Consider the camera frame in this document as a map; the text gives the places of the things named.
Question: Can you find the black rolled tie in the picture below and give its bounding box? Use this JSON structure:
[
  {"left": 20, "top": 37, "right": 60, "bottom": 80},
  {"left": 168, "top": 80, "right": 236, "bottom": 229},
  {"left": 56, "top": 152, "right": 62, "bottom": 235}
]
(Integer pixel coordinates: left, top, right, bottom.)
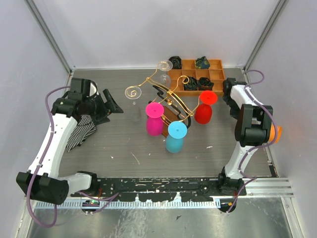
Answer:
[{"left": 169, "top": 56, "right": 182, "bottom": 69}]

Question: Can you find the clear wine glass back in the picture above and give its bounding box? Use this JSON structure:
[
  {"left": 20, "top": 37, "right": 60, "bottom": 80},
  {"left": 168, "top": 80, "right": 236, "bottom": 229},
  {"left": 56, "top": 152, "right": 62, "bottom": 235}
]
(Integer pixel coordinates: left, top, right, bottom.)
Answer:
[{"left": 158, "top": 60, "right": 173, "bottom": 88}]

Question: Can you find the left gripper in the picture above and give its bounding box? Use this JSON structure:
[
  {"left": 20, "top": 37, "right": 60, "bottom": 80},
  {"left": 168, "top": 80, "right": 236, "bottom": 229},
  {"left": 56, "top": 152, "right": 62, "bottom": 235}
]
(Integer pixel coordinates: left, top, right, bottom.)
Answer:
[{"left": 84, "top": 89, "right": 123, "bottom": 125}]

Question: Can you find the blue green rolled tie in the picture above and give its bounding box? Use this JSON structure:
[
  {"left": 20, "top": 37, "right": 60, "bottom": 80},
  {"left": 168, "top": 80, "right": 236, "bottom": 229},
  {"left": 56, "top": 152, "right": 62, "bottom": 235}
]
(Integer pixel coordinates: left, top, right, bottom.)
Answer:
[{"left": 195, "top": 56, "right": 210, "bottom": 69}]

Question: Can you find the dark patterned rolled tie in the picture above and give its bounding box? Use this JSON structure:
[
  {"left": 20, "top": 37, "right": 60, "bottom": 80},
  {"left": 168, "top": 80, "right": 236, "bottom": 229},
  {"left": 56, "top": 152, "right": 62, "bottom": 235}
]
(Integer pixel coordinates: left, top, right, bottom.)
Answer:
[{"left": 184, "top": 76, "right": 198, "bottom": 91}]

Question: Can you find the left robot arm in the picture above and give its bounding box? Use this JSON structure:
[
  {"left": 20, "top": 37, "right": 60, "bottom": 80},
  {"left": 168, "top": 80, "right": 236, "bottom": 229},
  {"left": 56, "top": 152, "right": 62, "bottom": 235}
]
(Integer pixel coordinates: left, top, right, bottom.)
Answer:
[{"left": 16, "top": 78, "right": 123, "bottom": 205}]

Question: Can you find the striped black white cloth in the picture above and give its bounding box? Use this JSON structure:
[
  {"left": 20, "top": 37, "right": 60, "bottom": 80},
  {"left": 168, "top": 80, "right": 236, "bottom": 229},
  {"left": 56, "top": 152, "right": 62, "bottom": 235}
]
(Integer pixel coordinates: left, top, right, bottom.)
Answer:
[{"left": 65, "top": 115, "right": 97, "bottom": 152}]

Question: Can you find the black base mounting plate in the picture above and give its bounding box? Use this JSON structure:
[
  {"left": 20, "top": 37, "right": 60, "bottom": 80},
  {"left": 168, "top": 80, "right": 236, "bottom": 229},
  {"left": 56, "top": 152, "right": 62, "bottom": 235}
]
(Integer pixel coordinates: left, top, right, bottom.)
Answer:
[{"left": 85, "top": 177, "right": 244, "bottom": 202}]

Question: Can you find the red wine glass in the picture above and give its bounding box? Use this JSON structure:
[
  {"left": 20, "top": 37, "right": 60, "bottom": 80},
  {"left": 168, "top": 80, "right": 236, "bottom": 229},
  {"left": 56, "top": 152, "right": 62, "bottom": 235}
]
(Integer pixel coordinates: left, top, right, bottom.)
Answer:
[{"left": 194, "top": 90, "right": 218, "bottom": 124}]

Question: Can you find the wooden compartment tray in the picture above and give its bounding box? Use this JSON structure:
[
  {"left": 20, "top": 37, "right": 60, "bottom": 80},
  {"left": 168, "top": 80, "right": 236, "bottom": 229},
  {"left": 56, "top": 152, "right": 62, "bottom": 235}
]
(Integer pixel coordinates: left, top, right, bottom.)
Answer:
[{"left": 168, "top": 59, "right": 225, "bottom": 96}]

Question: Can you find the gold wire wine glass rack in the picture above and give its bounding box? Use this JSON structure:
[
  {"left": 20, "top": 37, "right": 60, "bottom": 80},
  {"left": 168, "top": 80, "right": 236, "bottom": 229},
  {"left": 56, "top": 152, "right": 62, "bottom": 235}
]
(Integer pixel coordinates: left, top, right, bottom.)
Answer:
[{"left": 136, "top": 75, "right": 200, "bottom": 137}]

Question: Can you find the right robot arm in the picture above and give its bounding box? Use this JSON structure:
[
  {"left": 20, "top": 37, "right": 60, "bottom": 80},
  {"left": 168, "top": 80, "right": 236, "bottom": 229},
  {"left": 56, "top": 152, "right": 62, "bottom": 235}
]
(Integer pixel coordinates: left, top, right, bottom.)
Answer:
[{"left": 217, "top": 78, "right": 273, "bottom": 195}]

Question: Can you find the blue wine glass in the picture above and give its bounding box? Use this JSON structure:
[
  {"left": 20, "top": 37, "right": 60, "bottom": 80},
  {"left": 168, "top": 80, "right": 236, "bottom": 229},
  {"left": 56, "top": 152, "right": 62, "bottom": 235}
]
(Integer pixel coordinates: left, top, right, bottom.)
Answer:
[{"left": 165, "top": 121, "right": 188, "bottom": 153}]

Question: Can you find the orange wine glass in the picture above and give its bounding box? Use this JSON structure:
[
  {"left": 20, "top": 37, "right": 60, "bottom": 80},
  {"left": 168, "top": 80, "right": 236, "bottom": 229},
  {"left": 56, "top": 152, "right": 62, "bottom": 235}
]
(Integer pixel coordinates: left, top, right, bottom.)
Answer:
[{"left": 268, "top": 123, "right": 283, "bottom": 144}]

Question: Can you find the pink wine glass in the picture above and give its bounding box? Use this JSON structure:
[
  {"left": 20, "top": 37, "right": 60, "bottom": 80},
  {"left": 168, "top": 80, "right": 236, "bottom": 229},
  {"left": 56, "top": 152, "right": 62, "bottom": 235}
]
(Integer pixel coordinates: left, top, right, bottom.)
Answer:
[{"left": 146, "top": 102, "right": 164, "bottom": 136}]

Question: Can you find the dark rolled tie right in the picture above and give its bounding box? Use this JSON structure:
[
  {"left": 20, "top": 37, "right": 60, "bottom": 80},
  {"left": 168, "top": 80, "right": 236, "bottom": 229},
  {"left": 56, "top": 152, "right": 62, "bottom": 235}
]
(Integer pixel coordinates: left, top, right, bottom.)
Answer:
[{"left": 197, "top": 77, "right": 214, "bottom": 91}]

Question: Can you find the clear wine glass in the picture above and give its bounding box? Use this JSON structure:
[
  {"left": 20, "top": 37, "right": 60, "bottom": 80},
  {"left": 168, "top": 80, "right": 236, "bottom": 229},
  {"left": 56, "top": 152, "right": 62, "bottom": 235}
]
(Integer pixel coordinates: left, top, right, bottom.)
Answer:
[
  {"left": 158, "top": 60, "right": 173, "bottom": 88},
  {"left": 124, "top": 86, "right": 142, "bottom": 122}
]

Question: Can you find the white slotted cable duct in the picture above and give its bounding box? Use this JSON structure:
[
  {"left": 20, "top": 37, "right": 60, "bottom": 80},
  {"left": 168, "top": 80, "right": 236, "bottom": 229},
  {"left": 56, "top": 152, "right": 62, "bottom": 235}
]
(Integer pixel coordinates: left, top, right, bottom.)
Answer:
[{"left": 37, "top": 200, "right": 221, "bottom": 209}]

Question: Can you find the clear wine glass front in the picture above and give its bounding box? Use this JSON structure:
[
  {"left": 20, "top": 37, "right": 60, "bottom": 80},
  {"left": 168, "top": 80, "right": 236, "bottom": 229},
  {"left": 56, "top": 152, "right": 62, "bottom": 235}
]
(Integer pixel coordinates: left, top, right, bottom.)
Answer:
[{"left": 124, "top": 86, "right": 142, "bottom": 122}]

